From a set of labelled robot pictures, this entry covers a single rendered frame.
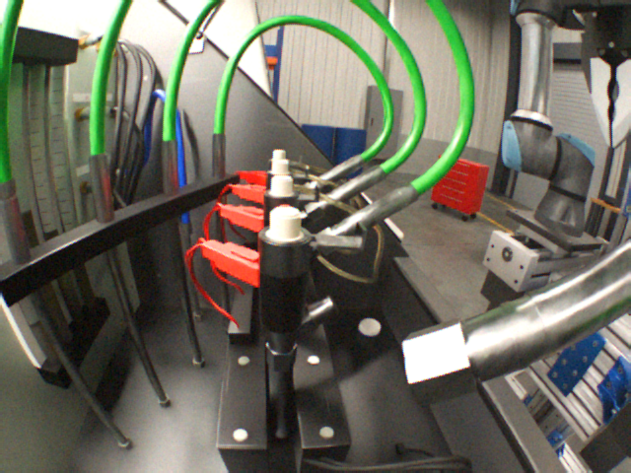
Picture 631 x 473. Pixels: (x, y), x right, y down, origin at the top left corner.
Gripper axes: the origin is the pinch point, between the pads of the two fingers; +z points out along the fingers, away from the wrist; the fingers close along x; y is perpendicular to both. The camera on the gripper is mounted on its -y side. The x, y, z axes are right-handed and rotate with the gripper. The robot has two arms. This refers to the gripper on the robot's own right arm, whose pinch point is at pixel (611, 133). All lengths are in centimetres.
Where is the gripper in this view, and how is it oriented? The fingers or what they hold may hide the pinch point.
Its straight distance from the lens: 33.4
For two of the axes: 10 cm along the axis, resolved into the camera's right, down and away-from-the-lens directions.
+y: 9.9, 0.2, 1.5
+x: -1.3, -4.1, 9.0
